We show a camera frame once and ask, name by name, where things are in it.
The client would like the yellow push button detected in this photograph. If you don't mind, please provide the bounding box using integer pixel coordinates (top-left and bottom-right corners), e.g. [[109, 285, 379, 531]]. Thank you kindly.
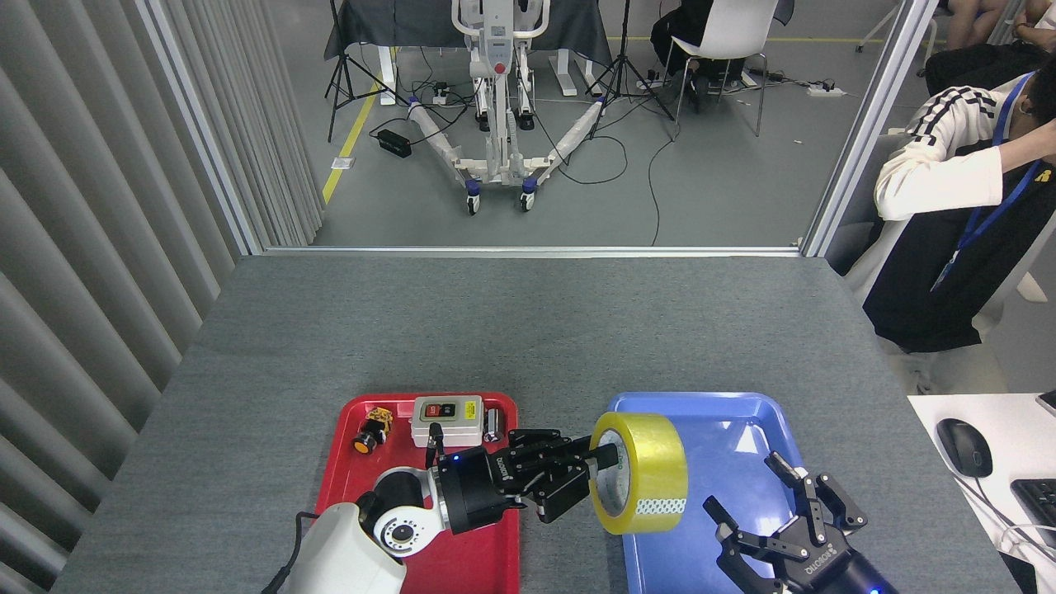
[[353, 406, 394, 455]]

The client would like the white desk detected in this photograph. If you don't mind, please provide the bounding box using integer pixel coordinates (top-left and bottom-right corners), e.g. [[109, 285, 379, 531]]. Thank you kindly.
[[907, 392, 1056, 594]]

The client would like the black floor cable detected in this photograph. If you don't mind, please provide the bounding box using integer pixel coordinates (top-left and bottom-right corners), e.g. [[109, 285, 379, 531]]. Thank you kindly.
[[647, 122, 687, 248]]

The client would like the red plastic tray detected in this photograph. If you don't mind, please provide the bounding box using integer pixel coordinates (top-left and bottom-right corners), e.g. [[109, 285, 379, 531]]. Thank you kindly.
[[315, 393, 521, 594]]

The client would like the black computer mouse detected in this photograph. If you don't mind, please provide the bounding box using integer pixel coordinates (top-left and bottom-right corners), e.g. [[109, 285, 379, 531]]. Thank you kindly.
[[936, 417, 994, 479]]

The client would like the table with black cloth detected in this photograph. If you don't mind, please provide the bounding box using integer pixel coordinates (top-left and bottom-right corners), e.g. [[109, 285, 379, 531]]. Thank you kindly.
[[323, 0, 614, 106]]

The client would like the yellow tape roll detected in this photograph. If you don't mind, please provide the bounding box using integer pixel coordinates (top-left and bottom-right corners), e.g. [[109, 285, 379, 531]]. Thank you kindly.
[[589, 412, 689, 535]]

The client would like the blue plastic tray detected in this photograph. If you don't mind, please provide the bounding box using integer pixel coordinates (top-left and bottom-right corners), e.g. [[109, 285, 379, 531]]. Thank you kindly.
[[608, 392, 826, 594]]

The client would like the grey office chair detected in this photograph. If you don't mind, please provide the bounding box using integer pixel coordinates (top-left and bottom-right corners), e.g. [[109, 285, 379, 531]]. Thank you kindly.
[[825, 128, 908, 278]]

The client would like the white stand on wheels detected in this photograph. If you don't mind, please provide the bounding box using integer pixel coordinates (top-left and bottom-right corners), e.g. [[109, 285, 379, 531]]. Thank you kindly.
[[408, 0, 608, 217]]

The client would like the blue lanyard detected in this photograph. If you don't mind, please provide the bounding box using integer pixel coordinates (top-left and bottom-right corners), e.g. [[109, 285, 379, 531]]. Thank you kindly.
[[930, 72, 1045, 292]]

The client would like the silver post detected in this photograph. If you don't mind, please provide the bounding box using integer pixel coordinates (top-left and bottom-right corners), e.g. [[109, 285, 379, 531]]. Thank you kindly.
[[799, 0, 942, 259], [136, 0, 266, 257]]

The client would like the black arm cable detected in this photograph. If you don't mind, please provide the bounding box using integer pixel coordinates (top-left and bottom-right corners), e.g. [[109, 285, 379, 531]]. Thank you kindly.
[[262, 510, 321, 594]]

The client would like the white chair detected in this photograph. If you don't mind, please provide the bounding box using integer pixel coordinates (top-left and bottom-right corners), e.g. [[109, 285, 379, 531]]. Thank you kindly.
[[663, 0, 781, 138]]

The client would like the black keyboard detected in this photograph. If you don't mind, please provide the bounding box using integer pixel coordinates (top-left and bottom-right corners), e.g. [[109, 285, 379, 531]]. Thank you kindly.
[[1010, 478, 1056, 550]]

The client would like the seated person in black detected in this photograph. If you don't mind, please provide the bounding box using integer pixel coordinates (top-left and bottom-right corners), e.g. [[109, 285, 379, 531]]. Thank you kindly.
[[650, 0, 745, 114]]

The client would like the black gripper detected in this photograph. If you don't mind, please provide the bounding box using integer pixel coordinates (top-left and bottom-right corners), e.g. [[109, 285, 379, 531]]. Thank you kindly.
[[434, 428, 620, 537], [703, 451, 901, 594]]

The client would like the silver rail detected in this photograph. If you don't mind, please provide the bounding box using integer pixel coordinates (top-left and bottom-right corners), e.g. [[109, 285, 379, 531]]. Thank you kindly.
[[262, 244, 806, 259]]

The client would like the white switch box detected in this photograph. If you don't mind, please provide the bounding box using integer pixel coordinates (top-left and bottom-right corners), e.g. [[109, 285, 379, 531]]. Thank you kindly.
[[411, 395, 484, 448]]

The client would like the black tripod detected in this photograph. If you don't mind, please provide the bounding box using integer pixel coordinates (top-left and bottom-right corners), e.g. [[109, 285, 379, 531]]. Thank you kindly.
[[323, 0, 410, 144], [587, 0, 680, 142]]

